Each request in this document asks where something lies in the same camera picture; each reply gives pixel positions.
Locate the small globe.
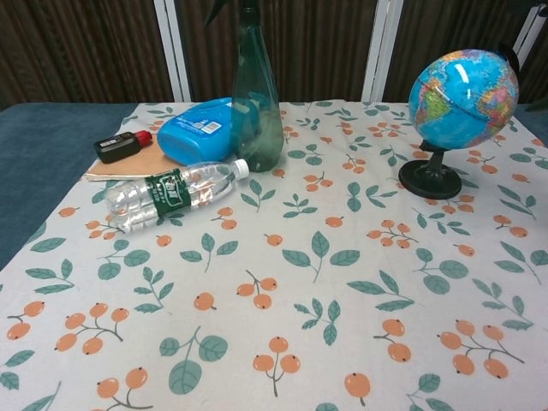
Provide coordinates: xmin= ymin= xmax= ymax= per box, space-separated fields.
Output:
xmin=397 ymin=42 xmax=525 ymax=200

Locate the green transparent spray bottle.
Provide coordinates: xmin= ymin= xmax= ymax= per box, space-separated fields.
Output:
xmin=204 ymin=0 xmax=286 ymax=174

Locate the floral leaf and fruit tablecloth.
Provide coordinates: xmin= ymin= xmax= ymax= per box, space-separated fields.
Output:
xmin=0 ymin=100 xmax=548 ymax=411

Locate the blue plastic detergent bottle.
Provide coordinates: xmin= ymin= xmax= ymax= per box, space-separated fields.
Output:
xmin=156 ymin=97 xmax=235 ymax=165

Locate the clear water bottle green label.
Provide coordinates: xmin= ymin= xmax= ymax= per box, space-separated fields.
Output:
xmin=104 ymin=158 xmax=251 ymax=235

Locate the brown cardboard sheet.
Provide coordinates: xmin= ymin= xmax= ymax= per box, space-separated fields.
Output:
xmin=85 ymin=141 xmax=178 ymax=182

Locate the black bottle with red cap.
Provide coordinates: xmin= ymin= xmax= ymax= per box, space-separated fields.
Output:
xmin=92 ymin=130 xmax=153 ymax=164

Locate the white partition frame post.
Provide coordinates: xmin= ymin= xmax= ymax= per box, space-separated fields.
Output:
xmin=361 ymin=0 xmax=406 ymax=103
xmin=511 ymin=3 xmax=548 ymax=56
xmin=153 ymin=0 xmax=192 ymax=104

